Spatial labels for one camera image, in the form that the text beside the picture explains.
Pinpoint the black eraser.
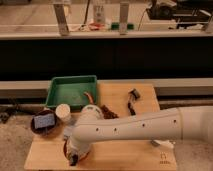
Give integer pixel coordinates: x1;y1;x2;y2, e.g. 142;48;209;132
69;155;79;166

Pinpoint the blue sponge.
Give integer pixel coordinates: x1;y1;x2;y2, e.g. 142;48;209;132
34;113;55;129

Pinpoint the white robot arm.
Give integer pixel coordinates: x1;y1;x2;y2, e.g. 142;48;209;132
65;105;213;166

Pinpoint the grey cloth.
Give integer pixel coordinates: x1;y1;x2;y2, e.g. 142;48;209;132
63;122;75;140

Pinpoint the wooden board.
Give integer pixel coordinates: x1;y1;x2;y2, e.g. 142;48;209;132
24;82;177;171

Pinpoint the white paper cup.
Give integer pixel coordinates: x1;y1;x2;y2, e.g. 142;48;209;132
55;104;71;122

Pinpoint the dark brown bowl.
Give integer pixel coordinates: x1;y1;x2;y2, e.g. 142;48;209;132
30;110;58;136

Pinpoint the black dish brush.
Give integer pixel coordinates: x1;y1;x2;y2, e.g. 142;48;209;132
127;89;140;115

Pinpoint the red bowl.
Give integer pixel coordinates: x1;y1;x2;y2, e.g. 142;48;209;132
63;141;67;158

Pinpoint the orange sausage toy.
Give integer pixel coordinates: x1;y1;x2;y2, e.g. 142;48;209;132
84;92;94;104

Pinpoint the green plastic tray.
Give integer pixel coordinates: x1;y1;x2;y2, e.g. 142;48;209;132
46;75;98;110

